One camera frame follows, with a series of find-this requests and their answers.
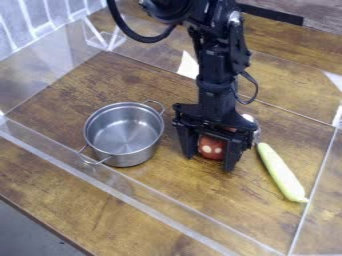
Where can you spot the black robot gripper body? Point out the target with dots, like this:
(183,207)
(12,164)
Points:
(212,115)

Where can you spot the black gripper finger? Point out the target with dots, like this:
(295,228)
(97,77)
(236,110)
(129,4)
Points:
(236,144)
(188,137)

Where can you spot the spoon with yellow handle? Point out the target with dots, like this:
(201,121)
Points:
(280,173)

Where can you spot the red toy mushroom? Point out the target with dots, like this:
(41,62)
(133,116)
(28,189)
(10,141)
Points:
(211,147)

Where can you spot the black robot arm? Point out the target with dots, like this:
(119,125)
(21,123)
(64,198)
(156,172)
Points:
(213,24)

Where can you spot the clear acrylic barrier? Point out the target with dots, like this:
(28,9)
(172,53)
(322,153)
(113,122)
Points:
(67,64)

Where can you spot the black bar in background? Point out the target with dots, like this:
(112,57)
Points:
(271,14)

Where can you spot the small silver pot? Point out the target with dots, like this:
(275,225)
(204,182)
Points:
(123,133)

